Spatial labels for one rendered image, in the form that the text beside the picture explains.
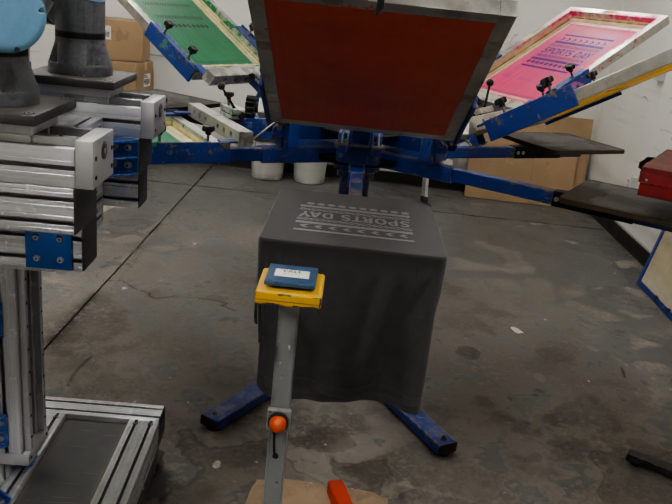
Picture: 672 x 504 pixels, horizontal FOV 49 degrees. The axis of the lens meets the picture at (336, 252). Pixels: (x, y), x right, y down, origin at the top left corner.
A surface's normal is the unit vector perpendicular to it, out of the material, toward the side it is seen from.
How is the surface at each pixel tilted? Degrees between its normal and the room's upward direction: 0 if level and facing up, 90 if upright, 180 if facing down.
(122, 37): 89
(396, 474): 0
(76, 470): 0
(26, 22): 97
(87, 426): 0
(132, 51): 90
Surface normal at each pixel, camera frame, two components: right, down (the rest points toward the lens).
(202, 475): 0.10, -0.94
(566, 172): -0.02, 0.12
